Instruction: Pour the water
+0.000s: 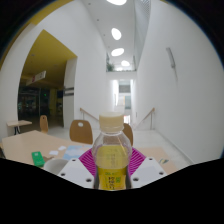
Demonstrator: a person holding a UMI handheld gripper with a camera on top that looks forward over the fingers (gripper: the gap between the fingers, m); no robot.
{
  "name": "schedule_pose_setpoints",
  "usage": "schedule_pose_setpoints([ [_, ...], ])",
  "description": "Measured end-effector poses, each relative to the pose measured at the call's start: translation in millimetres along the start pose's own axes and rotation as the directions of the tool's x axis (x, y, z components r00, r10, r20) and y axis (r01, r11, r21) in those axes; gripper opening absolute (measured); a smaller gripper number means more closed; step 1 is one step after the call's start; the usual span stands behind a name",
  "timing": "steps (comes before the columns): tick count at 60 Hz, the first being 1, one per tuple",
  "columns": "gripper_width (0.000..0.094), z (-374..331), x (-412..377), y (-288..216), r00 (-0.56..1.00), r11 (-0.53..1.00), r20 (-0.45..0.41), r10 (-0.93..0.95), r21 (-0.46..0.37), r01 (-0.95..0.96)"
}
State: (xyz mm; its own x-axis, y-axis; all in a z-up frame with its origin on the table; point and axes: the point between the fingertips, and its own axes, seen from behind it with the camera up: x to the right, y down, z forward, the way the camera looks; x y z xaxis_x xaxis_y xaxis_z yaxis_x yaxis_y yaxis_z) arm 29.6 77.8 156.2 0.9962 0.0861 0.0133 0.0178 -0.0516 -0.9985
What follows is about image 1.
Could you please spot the green yellow table sticker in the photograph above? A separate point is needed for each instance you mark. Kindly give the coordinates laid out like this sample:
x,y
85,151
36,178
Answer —
x,y
164,161

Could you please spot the small white paper note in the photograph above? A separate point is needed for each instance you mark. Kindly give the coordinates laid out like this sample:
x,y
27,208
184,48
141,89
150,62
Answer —
x,y
53,152
62,147

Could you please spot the green flat card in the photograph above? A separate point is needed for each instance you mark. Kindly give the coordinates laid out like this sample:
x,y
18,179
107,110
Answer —
x,y
38,159

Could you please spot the small light wooden table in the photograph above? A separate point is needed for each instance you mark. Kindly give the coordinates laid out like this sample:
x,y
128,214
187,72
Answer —
x,y
18,123

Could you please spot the wooden stair handrail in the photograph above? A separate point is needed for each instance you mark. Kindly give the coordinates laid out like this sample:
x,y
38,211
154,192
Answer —
x,y
88,114
148,113

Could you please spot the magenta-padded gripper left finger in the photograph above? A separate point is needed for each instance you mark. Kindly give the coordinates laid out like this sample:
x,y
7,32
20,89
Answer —
x,y
78,173

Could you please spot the hanging white red sign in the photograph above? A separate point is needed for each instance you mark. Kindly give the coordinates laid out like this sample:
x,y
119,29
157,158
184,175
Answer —
x,y
36,77

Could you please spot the yellow-label clear drink bottle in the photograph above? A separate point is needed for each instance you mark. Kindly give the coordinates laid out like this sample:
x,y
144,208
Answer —
x,y
111,163

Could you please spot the wooden chair with oval hole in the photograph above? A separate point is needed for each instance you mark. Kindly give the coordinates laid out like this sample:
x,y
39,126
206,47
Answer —
x,y
80,133
129,135

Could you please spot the green balcony plant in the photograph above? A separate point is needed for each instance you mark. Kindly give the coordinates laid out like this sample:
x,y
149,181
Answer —
x,y
110,66

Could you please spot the dark shop shelf unit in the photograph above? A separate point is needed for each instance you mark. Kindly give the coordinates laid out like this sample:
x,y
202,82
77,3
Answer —
x,y
28,101

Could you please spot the oval ceiling lights group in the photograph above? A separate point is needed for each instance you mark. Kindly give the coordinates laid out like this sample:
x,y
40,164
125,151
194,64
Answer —
x,y
116,33

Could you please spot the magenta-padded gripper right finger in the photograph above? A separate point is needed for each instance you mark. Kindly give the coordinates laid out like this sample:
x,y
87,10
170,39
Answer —
x,y
146,172

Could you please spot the small wooden chair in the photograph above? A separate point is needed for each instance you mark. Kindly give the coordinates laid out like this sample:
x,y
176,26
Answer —
x,y
44,124

